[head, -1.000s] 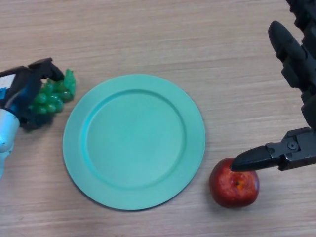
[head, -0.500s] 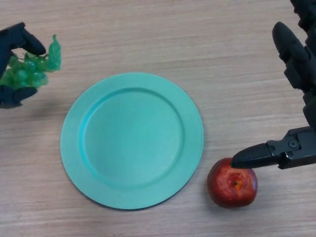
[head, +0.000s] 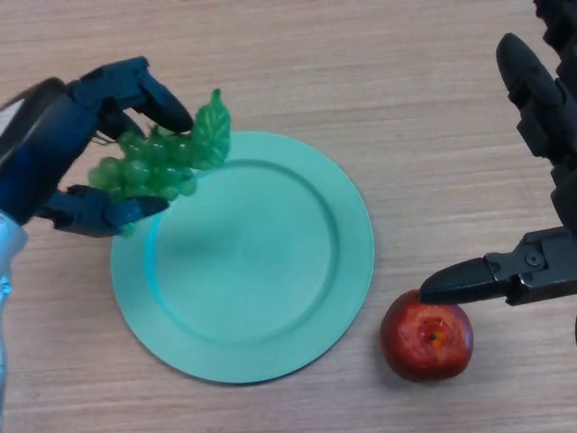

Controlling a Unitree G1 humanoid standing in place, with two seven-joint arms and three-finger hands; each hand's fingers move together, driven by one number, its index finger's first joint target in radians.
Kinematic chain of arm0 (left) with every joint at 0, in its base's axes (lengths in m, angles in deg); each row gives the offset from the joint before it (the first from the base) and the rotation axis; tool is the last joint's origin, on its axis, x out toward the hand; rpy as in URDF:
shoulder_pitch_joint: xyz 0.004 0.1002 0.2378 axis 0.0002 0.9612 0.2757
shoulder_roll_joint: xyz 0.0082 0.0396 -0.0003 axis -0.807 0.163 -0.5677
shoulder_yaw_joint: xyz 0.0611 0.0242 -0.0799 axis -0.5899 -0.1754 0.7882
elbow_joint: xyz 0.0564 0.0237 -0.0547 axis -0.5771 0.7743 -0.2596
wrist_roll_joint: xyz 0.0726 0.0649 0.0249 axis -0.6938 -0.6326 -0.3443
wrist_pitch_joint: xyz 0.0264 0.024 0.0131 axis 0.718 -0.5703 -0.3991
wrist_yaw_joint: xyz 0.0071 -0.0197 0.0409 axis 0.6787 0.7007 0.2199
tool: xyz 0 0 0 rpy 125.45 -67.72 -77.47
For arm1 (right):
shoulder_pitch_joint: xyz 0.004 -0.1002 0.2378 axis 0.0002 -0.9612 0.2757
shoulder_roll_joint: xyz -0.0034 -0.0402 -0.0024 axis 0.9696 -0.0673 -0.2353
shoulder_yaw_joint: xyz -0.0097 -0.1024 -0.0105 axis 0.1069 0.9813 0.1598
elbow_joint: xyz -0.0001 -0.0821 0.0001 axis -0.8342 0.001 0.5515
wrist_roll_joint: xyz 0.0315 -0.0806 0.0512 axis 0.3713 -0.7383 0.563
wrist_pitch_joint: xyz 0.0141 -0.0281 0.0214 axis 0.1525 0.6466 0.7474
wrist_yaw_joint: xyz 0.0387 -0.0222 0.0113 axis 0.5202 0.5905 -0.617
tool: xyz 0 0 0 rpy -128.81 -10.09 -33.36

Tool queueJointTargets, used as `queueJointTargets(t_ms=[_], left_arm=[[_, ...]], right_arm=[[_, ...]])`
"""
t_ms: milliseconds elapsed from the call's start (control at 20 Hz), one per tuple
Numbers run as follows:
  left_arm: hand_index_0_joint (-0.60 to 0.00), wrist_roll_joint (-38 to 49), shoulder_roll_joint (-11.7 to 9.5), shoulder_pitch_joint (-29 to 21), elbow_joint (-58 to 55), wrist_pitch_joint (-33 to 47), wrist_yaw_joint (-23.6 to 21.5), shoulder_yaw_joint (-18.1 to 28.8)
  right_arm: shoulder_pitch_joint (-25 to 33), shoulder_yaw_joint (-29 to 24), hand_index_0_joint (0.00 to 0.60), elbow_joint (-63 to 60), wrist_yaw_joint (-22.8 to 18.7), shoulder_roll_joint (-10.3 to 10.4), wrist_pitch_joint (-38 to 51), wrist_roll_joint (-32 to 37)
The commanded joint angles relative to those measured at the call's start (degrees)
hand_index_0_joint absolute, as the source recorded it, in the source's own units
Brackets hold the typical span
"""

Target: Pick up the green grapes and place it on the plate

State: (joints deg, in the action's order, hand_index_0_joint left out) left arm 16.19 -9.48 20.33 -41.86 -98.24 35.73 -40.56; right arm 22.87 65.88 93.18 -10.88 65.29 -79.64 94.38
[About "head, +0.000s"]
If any green round plate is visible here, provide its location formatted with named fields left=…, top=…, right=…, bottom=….
left=110, top=130, right=376, bottom=385

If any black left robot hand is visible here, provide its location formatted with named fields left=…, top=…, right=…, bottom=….
left=0, top=56, right=195, bottom=239

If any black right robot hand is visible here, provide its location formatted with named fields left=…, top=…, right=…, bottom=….
left=417, top=0, right=577, bottom=308

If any red apple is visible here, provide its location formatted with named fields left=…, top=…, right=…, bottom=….
left=379, top=289, right=474, bottom=383

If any green grapes bunch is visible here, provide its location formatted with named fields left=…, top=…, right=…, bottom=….
left=87, top=88, right=232, bottom=238

